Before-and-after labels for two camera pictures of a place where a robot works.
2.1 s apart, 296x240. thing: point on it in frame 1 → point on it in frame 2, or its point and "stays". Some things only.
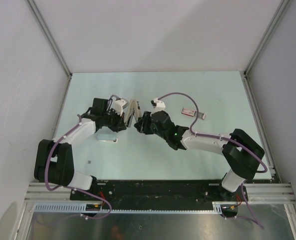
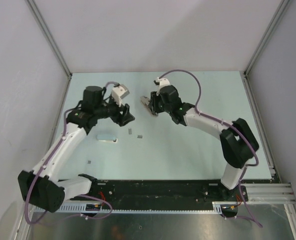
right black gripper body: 160,134 → 158,105
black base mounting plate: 164,191 stays
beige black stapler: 133,109 → 146,100
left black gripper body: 113,120 → 113,110
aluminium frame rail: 270,193 stays
